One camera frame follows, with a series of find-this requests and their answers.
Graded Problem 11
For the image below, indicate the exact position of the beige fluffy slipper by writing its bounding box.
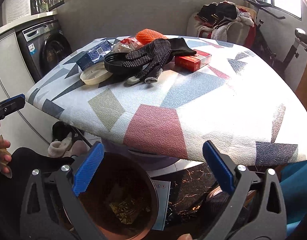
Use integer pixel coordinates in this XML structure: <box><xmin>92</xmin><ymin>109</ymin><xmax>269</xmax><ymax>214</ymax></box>
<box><xmin>47</xmin><ymin>132</ymin><xmax>72</xmax><ymax>158</ymax></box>

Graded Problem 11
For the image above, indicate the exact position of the geometric patterned table cover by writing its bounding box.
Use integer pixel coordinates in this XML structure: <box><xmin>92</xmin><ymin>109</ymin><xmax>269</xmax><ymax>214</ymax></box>
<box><xmin>26</xmin><ymin>37</ymin><xmax>307</xmax><ymax>165</ymax></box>

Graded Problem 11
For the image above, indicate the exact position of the cream round plastic lid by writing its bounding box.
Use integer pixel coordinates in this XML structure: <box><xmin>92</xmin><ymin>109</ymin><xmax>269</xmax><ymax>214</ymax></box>
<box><xmin>80</xmin><ymin>62</ymin><xmax>112</xmax><ymax>86</ymax></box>

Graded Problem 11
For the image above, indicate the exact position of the orange foam fruit net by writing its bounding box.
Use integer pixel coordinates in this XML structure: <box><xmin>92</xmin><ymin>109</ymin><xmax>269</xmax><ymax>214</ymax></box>
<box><xmin>136</xmin><ymin>29</ymin><xmax>168</xmax><ymax>45</ymax></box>

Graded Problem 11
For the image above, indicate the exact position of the white cabinet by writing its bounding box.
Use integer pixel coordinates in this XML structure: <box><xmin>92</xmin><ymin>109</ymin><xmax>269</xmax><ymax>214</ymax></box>
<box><xmin>0</xmin><ymin>30</ymin><xmax>57</xmax><ymax>155</ymax></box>

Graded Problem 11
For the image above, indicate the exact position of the black exercise bike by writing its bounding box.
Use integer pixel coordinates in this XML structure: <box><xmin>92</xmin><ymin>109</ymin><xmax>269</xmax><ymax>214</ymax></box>
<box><xmin>245</xmin><ymin>0</ymin><xmax>307</xmax><ymax>79</ymax></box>

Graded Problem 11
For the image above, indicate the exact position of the pile of clothes on chair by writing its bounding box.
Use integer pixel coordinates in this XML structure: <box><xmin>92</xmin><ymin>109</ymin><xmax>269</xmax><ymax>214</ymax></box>
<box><xmin>186</xmin><ymin>1</ymin><xmax>256</xmax><ymax>48</ymax></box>

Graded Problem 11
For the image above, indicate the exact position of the blue printed paper packet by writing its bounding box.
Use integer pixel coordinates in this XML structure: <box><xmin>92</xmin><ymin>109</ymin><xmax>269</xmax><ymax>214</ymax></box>
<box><xmin>76</xmin><ymin>40</ymin><xmax>112</xmax><ymax>71</ymax></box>

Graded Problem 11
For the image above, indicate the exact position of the grey front-load washing machine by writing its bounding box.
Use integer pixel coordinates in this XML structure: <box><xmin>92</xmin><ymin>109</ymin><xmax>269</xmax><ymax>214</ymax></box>
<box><xmin>16</xmin><ymin>20</ymin><xmax>72</xmax><ymax>82</ymax></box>

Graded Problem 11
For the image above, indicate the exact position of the crumpled white plastic wrapper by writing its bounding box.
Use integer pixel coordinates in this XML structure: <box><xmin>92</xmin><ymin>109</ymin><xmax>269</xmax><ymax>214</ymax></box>
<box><xmin>112</xmin><ymin>37</ymin><xmax>143</xmax><ymax>53</ymax></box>

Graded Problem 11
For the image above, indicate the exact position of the brown round trash bin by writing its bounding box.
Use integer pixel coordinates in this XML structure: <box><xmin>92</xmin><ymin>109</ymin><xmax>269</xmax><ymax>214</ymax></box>
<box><xmin>78</xmin><ymin>152</ymin><xmax>158</xmax><ymax>239</ymax></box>

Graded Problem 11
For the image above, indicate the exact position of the person's left hand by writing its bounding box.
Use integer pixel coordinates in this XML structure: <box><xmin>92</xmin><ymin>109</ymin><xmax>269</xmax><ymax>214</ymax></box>
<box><xmin>0</xmin><ymin>134</ymin><xmax>13</xmax><ymax>178</ymax></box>

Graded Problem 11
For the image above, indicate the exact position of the red cigarette box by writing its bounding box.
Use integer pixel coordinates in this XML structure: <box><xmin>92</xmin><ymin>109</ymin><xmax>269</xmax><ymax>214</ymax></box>
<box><xmin>175</xmin><ymin>50</ymin><xmax>211</xmax><ymax>72</ymax></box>

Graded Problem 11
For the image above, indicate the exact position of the white perforated laundry basket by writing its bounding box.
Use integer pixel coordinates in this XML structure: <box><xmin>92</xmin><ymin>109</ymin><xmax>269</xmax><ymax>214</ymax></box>
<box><xmin>2</xmin><ymin>0</ymin><xmax>31</xmax><ymax>25</ymax></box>

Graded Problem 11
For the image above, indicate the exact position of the black dotted glove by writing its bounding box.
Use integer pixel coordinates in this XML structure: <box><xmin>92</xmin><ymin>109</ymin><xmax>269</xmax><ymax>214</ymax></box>
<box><xmin>123</xmin><ymin>37</ymin><xmax>196</xmax><ymax>85</ymax></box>

